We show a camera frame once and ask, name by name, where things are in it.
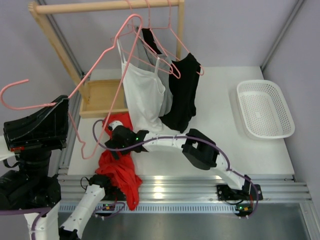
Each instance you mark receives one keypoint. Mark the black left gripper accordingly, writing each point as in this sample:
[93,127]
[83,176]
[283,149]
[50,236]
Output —
[43,131]

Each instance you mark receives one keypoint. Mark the red tank top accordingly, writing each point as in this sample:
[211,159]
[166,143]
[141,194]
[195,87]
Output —
[122,175]

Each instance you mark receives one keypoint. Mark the white camisole top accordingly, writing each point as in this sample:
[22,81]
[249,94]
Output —
[144,94]

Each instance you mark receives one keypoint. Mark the pink hanger of red top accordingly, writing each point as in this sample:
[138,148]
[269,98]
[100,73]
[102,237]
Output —
[87,77]

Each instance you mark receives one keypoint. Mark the pink hanger of white top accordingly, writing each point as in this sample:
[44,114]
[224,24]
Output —
[148,55]

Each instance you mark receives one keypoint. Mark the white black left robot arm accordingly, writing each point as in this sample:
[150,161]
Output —
[27,189]

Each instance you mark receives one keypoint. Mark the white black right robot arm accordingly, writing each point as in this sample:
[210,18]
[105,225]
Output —
[197,148]

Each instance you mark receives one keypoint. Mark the grey tank top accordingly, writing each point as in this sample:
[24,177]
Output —
[164,77]

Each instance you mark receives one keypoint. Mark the black tank top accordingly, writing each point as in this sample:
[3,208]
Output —
[184,93]

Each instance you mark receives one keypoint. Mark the pink hanger of black top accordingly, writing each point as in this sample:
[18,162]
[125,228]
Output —
[180,46]

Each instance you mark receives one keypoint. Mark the wooden clothes rack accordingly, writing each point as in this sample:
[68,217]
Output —
[99,97]

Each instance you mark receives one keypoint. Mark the white perforated plastic basket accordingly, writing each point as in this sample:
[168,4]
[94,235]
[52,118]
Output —
[265,114]

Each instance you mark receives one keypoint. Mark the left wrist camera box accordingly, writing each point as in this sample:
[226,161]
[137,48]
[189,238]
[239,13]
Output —
[5,151]

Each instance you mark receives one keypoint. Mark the slotted cable duct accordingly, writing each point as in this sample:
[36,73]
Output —
[152,208]

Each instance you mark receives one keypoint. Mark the aluminium mounting rail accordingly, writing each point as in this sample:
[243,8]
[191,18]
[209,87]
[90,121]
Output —
[201,189]

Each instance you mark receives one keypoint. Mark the aluminium corner post right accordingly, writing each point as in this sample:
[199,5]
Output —
[288,23]

